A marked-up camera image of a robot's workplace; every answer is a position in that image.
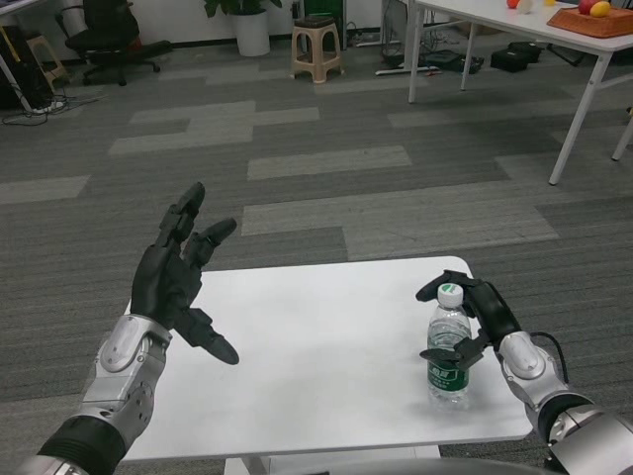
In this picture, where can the green box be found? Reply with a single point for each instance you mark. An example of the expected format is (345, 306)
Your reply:
(321, 6)

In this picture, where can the light wooden stool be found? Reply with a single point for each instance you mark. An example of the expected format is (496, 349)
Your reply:
(57, 69)

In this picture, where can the black flat bag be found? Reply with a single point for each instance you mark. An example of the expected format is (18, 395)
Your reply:
(447, 60)

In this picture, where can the white desk leg frame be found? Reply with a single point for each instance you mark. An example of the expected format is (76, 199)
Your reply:
(411, 34)

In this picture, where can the white power strip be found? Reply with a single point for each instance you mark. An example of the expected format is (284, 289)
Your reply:
(48, 107)

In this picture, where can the yellow lemon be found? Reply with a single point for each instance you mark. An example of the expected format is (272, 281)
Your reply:
(601, 9)

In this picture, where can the cream round fruit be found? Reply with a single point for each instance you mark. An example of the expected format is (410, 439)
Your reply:
(525, 5)

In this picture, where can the clear water bottle green label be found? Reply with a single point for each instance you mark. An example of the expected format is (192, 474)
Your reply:
(447, 391)

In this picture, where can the black square case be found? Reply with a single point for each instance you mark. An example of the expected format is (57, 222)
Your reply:
(516, 57)

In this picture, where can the large white table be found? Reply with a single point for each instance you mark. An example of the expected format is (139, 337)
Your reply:
(569, 37)

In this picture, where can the silver robot chest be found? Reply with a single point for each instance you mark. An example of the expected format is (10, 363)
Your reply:
(445, 467)

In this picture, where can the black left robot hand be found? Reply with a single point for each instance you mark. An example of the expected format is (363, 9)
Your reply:
(163, 278)

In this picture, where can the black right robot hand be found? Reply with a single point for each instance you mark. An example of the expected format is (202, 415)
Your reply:
(497, 312)

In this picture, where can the beige plastic stool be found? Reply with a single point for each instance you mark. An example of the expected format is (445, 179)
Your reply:
(316, 44)

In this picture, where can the black cabinet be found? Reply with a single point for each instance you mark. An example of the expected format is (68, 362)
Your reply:
(15, 69)

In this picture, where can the white plant pot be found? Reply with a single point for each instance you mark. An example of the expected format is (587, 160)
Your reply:
(252, 34)

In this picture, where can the black office chair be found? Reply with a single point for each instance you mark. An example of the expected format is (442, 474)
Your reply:
(114, 34)

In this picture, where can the white slanted leg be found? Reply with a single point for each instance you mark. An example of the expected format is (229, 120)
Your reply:
(15, 88)

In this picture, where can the red apple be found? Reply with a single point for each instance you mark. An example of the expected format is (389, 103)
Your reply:
(586, 7)

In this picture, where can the orange tray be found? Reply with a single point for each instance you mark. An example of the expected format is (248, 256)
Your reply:
(583, 26)

